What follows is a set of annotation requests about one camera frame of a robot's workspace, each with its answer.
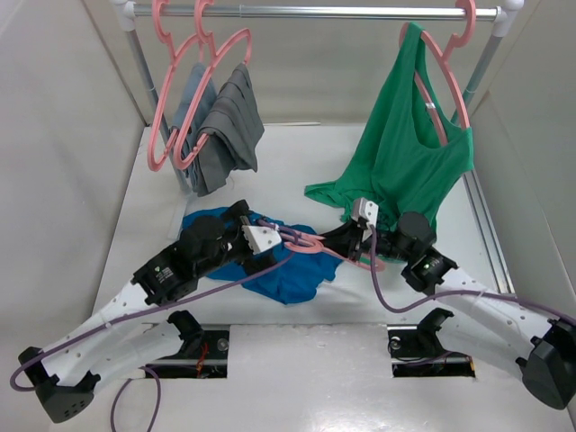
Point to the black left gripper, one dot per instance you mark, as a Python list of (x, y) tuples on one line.
[(234, 219)]

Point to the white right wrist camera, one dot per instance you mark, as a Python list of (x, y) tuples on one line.
[(366, 211)]

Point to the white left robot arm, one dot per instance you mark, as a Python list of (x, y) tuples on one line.
[(141, 324)]

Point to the pink hanger with grey skirt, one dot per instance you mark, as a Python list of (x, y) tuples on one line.
[(190, 140)]

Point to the aluminium rail right side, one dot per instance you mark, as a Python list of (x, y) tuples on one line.
[(489, 238)]

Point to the grey pleated skirt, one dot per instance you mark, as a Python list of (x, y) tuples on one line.
[(234, 127)]

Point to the pink plastic hanger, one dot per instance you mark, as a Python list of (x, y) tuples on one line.
[(311, 244)]

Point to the pink hanger with green top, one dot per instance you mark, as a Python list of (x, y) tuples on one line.
[(442, 59)]

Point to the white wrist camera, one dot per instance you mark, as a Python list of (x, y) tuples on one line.
[(261, 239), (366, 211)]

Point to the green tank top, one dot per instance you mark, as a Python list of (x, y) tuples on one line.
[(399, 162)]

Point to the pink hanger far left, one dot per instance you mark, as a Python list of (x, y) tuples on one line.
[(175, 56)]

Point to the metal clothes rack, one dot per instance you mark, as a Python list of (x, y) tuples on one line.
[(317, 67)]

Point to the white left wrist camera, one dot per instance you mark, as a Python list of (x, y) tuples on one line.
[(261, 239)]

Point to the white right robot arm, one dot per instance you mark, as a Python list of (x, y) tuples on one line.
[(531, 342)]

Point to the blue t shirt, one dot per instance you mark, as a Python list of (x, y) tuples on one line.
[(294, 282)]

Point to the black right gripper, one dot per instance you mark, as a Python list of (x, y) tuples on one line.
[(346, 237)]

